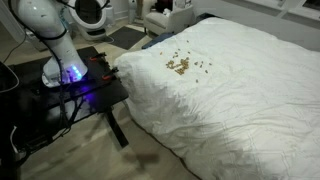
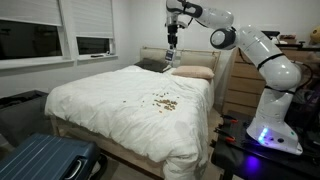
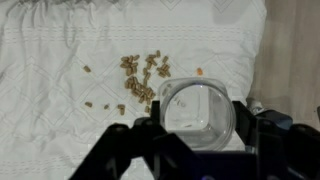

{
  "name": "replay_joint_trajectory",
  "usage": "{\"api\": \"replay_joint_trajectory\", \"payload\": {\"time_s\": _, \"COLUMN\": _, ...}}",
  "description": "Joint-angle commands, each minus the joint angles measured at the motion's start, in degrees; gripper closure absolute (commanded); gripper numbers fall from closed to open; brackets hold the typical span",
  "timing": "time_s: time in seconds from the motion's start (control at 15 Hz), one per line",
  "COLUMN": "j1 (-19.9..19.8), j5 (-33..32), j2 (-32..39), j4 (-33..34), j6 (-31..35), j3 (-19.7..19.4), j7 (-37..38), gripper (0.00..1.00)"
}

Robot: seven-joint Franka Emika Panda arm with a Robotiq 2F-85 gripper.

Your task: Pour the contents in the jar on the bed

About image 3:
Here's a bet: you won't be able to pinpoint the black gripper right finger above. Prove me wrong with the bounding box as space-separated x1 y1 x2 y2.
232 100 320 180

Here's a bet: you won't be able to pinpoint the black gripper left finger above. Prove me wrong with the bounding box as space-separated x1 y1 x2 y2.
69 100 168 180

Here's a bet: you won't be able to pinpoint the brown pellets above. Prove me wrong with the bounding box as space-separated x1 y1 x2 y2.
82 49 173 116

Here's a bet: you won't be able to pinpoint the clear plastic jar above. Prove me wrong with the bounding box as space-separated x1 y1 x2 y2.
158 77 237 152

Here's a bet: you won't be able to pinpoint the white quilted duvet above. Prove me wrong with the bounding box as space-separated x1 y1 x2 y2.
0 0 268 180

